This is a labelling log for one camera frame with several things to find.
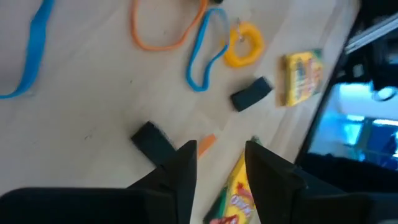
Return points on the yellow Crayola crayon box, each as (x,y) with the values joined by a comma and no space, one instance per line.
(233,199)
(300,77)

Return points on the blue rubber band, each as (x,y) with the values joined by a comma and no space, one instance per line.
(190,71)
(35,46)

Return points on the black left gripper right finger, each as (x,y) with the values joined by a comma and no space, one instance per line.
(295,205)

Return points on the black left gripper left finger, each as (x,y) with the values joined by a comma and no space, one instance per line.
(93,205)

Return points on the orange rubber band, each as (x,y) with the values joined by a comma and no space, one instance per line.
(161,48)
(206,144)

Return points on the silver metal bracket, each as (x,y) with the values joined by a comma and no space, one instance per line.
(370,35)

